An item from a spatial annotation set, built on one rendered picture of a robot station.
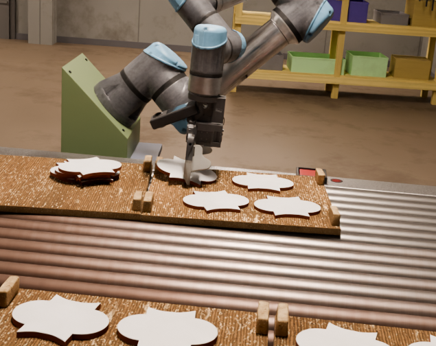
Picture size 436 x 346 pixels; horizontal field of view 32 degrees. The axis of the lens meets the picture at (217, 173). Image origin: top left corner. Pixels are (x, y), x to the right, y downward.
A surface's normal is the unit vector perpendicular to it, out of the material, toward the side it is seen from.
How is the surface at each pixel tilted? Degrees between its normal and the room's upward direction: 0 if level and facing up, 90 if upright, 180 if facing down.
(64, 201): 0
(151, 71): 79
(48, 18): 90
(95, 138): 90
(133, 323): 0
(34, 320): 0
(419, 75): 90
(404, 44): 90
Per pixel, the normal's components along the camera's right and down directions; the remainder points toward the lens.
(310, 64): 0.04, 0.30
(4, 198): 0.07, -0.95
